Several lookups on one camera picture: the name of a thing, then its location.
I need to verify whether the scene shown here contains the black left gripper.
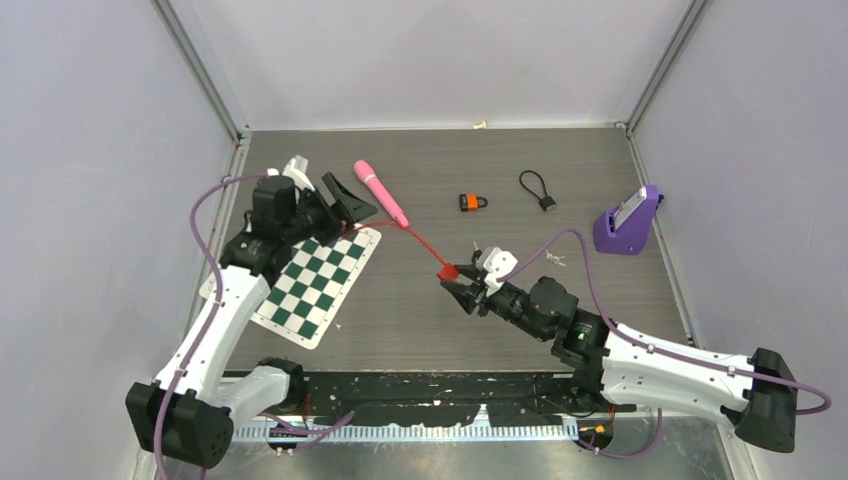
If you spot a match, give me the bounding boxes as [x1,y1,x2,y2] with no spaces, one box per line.
[283,174,377,247]

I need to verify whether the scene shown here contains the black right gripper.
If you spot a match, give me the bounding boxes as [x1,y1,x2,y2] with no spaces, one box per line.
[442,263,550,341]

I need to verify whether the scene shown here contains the red cable padlock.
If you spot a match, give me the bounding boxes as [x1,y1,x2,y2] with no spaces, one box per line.
[342,221,460,281]

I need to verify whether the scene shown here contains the orange black padlock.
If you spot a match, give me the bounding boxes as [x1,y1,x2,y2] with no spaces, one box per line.
[458,194,489,212]

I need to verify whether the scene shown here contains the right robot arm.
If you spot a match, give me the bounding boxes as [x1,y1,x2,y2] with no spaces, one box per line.
[438,265,798,453]

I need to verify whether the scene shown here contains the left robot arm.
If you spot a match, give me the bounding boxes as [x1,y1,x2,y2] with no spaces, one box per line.
[125,169,378,478]

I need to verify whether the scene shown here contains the black headed keys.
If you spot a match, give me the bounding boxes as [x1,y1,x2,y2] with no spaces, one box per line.
[471,241,482,262]

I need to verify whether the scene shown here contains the pink toy microphone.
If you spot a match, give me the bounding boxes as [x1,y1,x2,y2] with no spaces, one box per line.
[353,160,410,228]

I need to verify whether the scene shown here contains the small silver keys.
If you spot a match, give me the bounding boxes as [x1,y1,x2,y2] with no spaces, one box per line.
[544,249,567,268]

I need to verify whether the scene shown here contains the green white chessboard mat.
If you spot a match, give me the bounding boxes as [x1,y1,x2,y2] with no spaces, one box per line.
[199,223,383,351]

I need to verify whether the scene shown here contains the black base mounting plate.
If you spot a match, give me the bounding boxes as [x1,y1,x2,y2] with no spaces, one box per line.
[305,371,614,427]

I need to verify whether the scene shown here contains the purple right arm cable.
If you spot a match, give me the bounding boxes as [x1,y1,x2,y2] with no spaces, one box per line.
[503,228,833,460]

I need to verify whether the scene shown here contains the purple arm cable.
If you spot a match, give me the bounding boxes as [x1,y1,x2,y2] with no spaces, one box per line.
[152,173,356,480]
[503,228,833,460]

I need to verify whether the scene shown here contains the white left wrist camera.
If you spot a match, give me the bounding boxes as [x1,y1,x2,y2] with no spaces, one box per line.
[266,155,315,191]

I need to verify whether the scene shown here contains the black cable padlock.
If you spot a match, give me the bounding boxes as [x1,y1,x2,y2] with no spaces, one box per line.
[518,169,557,212]

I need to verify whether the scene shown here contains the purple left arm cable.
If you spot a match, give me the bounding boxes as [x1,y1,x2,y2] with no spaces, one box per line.
[152,173,356,480]

